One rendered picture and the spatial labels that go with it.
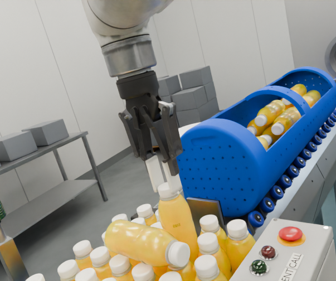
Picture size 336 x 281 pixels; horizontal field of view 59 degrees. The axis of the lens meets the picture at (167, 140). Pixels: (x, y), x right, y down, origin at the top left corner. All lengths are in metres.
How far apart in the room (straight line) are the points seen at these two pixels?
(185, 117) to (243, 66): 2.11
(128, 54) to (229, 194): 0.50
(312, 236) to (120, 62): 0.42
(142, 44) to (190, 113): 4.02
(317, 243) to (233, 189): 0.36
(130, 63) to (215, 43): 5.88
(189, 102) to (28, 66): 2.26
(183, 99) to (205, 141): 3.69
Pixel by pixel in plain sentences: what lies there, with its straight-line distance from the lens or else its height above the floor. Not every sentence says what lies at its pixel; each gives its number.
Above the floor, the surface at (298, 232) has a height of 1.11.
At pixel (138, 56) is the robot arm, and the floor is 1.44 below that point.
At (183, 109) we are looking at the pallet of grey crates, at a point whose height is 0.68.
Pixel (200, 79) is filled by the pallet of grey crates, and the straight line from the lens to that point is 4.77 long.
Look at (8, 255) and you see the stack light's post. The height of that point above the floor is 1.07.
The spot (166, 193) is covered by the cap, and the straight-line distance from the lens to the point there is 0.59.
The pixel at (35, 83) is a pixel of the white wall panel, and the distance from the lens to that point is 4.45.
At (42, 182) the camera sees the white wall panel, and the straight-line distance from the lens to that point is 4.34.
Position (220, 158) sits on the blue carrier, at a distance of 0.82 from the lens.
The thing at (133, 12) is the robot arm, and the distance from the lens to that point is 0.38.
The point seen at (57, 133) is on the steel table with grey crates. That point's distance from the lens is 3.57.
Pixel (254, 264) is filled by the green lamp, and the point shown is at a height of 1.11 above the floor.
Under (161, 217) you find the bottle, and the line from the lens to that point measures 0.61.
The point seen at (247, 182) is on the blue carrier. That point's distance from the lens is 0.81.
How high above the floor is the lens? 1.42
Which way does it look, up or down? 14 degrees down
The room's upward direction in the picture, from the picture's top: 15 degrees counter-clockwise
